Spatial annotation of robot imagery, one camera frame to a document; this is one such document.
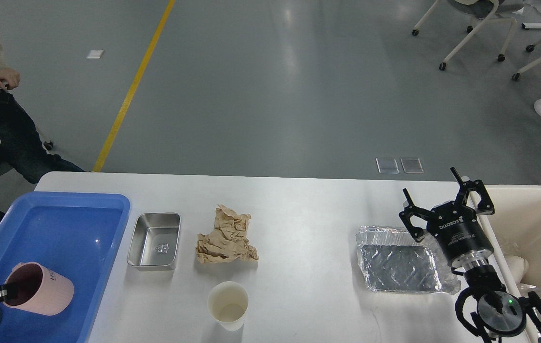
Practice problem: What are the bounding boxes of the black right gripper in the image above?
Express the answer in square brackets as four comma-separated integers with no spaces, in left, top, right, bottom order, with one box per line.
[398,167,496,267]

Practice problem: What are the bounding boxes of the pink plastic mug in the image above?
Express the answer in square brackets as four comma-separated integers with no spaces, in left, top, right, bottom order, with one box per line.
[3,262,75,316]

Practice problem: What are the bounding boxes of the aluminium foil tray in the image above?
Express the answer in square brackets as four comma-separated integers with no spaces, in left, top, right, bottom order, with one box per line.
[355,226,461,295]

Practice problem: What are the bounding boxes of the stainless steel rectangular container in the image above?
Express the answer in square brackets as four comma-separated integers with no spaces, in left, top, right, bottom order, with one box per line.
[127,212,181,271]

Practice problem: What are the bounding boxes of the white paper cup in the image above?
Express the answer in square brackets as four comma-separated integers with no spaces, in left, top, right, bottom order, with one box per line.
[207,281,249,332]

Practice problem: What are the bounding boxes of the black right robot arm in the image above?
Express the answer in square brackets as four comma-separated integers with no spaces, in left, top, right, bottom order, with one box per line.
[399,167,541,343]

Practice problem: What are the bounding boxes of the person's hand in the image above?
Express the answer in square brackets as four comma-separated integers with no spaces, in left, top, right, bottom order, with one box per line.
[0,68,20,91]

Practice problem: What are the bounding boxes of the floor socket plate right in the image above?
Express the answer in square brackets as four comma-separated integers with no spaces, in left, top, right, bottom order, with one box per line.
[400,158,424,174]

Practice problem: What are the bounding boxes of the floor socket plate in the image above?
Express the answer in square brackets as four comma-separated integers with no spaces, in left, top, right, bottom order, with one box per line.
[375,158,400,174]
[400,158,424,174]

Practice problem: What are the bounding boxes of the floor socket plate left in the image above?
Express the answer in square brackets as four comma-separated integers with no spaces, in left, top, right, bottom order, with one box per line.
[375,158,400,174]

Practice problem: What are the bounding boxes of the white object in bin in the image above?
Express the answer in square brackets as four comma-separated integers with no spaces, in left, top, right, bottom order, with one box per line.
[505,255,530,284]

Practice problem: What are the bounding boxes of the blue plastic tray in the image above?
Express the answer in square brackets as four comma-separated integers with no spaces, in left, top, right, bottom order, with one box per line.
[0,192,130,343]

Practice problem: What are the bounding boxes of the white office chair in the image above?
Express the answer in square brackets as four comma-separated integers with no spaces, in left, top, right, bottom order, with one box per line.
[439,0,524,71]

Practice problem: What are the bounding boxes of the crumpled brown paper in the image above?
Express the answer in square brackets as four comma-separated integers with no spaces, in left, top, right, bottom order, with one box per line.
[196,204,259,264]

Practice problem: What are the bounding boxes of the white floor tag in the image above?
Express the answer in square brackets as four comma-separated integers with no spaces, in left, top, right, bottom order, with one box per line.
[86,50,105,60]

